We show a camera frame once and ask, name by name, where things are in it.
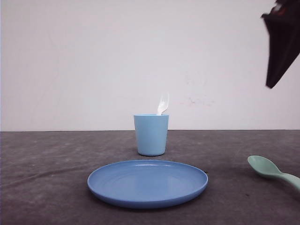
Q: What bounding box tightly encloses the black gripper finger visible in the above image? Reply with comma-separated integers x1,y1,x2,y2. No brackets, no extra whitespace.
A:
261,0,300,89

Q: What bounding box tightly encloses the mint green plastic spoon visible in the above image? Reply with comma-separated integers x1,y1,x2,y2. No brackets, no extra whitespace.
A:
247,155,300,191

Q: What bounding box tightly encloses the white plastic fork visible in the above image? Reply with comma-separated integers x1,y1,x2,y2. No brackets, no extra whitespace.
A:
157,93,169,115

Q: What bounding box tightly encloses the light blue plastic cup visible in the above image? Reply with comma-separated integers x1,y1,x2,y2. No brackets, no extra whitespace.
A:
134,114,169,157

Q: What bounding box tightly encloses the blue plastic plate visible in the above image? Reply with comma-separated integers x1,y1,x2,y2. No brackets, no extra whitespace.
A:
87,160,209,209

